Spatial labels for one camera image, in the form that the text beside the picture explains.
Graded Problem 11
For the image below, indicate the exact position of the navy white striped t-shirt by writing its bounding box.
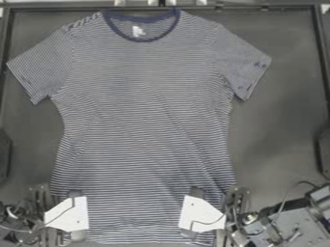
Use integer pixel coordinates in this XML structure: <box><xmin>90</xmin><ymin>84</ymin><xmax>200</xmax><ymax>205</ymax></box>
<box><xmin>3</xmin><ymin>8</ymin><xmax>273</xmax><ymax>247</ymax></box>

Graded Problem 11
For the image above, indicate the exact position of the black table frame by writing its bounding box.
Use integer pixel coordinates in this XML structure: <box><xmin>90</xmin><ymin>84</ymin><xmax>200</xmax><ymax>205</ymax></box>
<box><xmin>0</xmin><ymin>1</ymin><xmax>330</xmax><ymax>110</ymax></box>

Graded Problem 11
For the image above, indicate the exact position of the black rounded side bracket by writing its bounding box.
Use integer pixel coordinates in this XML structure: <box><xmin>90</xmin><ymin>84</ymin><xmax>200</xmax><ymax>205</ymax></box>
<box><xmin>0</xmin><ymin>128</ymin><xmax>13</xmax><ymax>185</ymax></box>
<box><xmin>315</xmin><ymin>126</ymin><xmax>330</xmax><ymax>181</ymax></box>

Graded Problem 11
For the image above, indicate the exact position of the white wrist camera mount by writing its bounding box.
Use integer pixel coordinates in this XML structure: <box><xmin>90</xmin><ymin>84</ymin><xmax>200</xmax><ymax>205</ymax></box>
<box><xmin>44</xmin><ymin>195</ymin><xmax>90</xmax><ymax>233</ymax></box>
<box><xmin>177</xmin><ymin>193</ymin><xmax>227</xmax><ymax>233</ymax></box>

